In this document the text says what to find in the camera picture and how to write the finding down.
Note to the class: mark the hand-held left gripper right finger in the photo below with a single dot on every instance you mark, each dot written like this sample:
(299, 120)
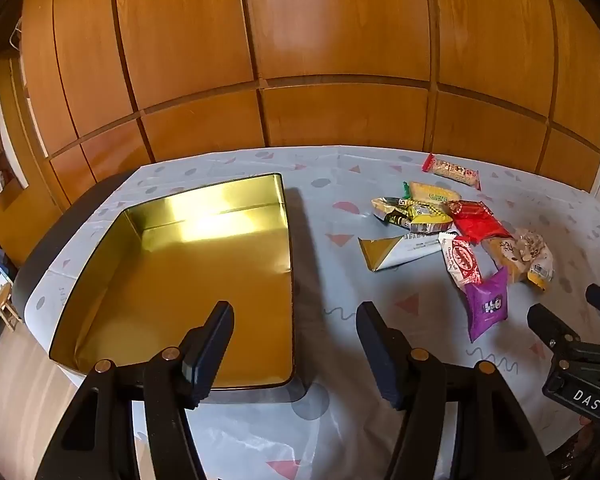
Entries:
(380, 355)

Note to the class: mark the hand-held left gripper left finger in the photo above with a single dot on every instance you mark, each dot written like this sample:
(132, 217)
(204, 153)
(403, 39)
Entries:
(207, 355)

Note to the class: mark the purple snack packet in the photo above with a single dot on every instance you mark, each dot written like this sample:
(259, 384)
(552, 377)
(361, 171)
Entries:
(487, 305)

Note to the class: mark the clear cookie packet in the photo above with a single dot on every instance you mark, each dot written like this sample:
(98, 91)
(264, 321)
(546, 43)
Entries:
(532, 250)

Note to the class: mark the gold tin box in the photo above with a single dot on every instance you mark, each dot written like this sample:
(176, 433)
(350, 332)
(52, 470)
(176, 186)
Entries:
(190, 280)

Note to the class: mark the brown pastry packet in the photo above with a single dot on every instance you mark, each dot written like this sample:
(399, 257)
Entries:
(505, 256)

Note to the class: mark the white gold long sachet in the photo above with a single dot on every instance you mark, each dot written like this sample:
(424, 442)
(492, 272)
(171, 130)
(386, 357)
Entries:
(410, 251)

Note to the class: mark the red white chocolate roll packet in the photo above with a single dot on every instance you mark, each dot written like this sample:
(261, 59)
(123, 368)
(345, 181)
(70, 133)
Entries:
(460, 260)

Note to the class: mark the plain red snack packet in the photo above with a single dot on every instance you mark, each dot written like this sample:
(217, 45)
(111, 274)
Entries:
(480, 228)

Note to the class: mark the small patterned red packet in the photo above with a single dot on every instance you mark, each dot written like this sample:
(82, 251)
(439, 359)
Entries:
(467, 207)

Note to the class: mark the yellow black snack packet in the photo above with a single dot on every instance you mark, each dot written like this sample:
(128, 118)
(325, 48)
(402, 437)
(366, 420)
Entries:
(427, 217)

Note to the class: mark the green-ended cracker packet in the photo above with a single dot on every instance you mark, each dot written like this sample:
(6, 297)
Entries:
(432, 192)

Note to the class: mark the red-ended peanut bar packet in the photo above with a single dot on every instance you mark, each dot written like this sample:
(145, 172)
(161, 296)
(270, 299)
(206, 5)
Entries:
(452, 170)

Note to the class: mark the person's right hand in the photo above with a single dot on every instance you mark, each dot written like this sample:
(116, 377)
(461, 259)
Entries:
(590, 421)

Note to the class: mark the small wooden stool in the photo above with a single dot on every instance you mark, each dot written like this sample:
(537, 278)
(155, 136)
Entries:
(7, 307)

